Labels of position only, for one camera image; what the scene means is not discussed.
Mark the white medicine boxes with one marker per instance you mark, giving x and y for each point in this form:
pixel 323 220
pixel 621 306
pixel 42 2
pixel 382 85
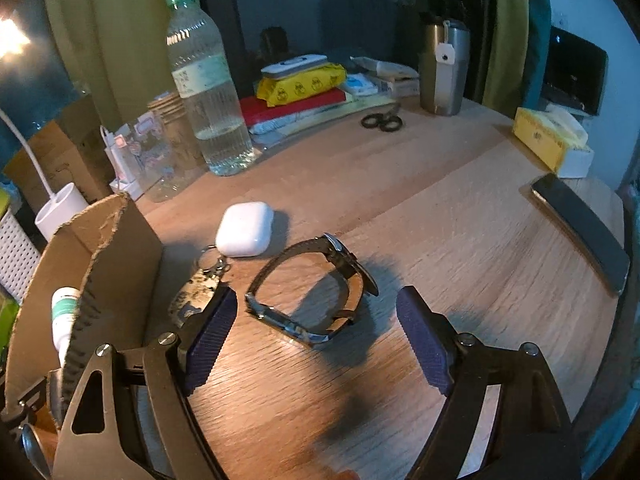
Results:
pixel 390 80

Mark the black monitor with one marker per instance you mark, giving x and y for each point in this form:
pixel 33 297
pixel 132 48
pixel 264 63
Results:
pixel 575 70

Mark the hanging clothes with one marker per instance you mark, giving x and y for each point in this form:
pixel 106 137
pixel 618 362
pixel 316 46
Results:
pixel 510 25

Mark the yellow wipes packet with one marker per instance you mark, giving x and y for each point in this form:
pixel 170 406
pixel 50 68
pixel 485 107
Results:
pixel 300 85

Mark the red book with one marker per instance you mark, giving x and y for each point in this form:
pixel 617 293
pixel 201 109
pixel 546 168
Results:
pixel 280 107

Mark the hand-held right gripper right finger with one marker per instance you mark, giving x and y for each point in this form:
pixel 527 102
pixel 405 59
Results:
pixel 422 345

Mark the white earbuds case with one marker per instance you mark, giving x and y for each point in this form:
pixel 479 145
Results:
pixel 245 230

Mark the white desk lamp pen holder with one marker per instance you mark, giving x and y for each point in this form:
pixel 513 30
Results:
pixel 60 210

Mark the small white bottle green label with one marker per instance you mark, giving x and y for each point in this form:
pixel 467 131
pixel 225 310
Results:
pixel 65 315

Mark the cardboard box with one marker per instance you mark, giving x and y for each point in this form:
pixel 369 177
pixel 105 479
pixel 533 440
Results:
pixel 125 280

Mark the white woven plastic basket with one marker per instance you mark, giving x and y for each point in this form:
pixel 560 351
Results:
pixel 15 260

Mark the brown cardboard lamp packaging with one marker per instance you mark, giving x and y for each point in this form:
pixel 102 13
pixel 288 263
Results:
pixel 65 155

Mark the clear water bottle green cap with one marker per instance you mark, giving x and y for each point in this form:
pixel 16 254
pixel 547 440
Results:
pixel 210 85

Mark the clear jar with stickers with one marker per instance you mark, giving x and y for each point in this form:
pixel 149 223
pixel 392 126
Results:
pixel 160 160

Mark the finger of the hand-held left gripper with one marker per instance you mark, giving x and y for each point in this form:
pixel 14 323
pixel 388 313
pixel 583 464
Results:
pixel 25 402

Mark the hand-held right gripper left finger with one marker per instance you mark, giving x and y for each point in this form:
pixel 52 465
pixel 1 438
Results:
pixel 212 335

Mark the black smartphone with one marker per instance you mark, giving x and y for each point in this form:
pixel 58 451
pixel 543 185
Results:
pixel 580 230

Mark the steel tumbler with tag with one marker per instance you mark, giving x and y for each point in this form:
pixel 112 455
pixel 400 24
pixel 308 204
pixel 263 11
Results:
pixel 445 75

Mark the yellow green curtain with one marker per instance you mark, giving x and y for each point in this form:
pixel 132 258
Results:
pixel 110 35

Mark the white flat case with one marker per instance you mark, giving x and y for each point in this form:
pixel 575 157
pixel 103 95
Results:
pixel 292 66

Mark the green printed bag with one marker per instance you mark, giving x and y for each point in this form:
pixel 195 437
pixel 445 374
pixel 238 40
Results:
pixel 5 320

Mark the yellow tissue box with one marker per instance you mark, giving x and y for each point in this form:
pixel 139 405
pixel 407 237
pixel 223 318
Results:
pixel 545 140

